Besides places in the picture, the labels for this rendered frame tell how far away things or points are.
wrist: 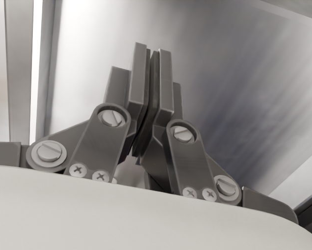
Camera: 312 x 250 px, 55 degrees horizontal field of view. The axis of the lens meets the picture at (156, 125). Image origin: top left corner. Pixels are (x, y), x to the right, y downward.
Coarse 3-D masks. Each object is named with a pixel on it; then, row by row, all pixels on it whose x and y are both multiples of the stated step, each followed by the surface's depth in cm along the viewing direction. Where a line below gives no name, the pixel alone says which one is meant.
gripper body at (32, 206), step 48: (0, 192) 6; (48, 192) 6; (96, 192) 7; (144, 192) 7; (0, 240) 5; (48, 240) 5; (96, 240) 6; (144, 240) 6; (192, 240) 6; (240, 240) 7; (288, 240) 7
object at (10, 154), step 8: (0, 144) 8; (8, 144) 8; (16, 144) 8; (0, 152) 8; (8, 152) 8; (16, 152) 8; (24, 152) 9; (0, 160) 8; (8, 160) 8; (16, 160) 8; (24, 160) 8
